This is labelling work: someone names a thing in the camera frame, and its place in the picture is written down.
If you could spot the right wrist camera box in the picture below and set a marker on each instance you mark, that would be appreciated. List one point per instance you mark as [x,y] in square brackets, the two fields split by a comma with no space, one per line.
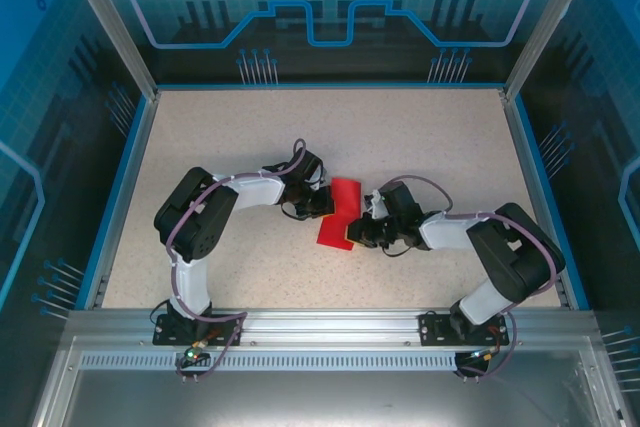
[376,204]

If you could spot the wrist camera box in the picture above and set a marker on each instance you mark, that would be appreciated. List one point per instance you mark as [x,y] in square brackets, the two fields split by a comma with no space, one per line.
[320,181]
[376,204]

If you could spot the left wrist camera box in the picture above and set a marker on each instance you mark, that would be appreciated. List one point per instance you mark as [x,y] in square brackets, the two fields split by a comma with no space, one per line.
[320,181]

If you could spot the red square paper sheet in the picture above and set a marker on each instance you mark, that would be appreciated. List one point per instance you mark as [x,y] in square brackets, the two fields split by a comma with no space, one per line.
[345,197]

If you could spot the aluminium frame post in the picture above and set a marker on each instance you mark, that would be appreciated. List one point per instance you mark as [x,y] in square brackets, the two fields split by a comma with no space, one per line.
[545,27]
[115,32]

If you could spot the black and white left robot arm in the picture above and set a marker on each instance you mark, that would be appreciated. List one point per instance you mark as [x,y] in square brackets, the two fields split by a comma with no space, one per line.
[195,217]

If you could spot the thin aluminium table edge rail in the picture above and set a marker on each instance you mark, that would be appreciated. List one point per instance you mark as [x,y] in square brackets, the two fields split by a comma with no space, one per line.
[330,87]

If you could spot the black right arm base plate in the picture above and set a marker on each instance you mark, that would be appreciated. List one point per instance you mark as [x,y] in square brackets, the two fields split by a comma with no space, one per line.
[431,329]

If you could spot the aluminium mounting rail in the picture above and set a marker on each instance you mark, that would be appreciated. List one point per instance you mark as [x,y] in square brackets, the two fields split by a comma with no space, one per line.
[330,327]

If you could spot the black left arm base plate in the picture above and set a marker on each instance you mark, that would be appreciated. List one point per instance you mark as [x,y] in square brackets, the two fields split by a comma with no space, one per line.
[162,334]

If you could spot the blue trimmed aluminium side rail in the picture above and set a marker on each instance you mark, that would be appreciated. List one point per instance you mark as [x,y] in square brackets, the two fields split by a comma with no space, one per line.
[534,187]
[127,187]

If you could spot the blue printed side panel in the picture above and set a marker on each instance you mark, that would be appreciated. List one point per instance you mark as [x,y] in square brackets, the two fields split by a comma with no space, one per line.
[45,122]
[595,122]

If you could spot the grey sheet metal tray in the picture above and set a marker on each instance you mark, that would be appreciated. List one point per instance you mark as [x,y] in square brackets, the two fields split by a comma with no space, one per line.
[320,397]

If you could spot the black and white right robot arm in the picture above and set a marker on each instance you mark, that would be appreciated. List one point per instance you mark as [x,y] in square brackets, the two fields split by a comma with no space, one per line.
[515,247]

